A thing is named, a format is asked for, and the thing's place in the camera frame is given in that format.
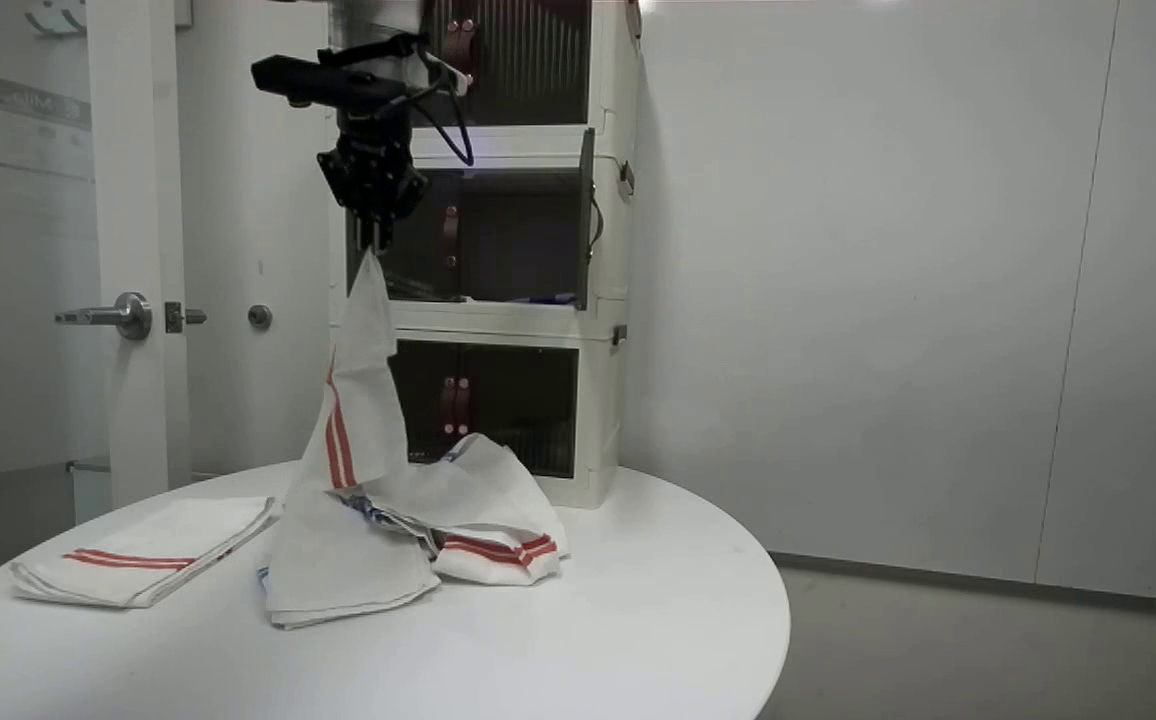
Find white stacked cabinet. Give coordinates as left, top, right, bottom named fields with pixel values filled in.
left=326, top=0, right=644, bottom=512

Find door latch plate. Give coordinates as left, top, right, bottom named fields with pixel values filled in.
left=161, top=302, right=213, bottom=336

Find white towel red stripes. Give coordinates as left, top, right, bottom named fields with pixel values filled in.
left=283, top=248, right=567, bottom=587
left=7, top=493, right=282, bottom=615

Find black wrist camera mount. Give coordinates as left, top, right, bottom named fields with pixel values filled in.
left=248, top=50, right=442, bottom=115

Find paper wall notice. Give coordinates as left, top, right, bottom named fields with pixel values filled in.
left=0, top=70, right=96, bottom=182

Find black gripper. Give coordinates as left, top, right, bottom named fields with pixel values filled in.
left=315, top=102, right=425, bottom=256

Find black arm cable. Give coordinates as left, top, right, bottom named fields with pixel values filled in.
left=412, top=50, right=480, bottom=174

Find white room door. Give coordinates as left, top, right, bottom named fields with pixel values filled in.
left=86, top=0, right=198, bottom=512

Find silver door lever handle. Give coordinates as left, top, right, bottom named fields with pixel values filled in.
left=52, top=289, right=158, bottom=344

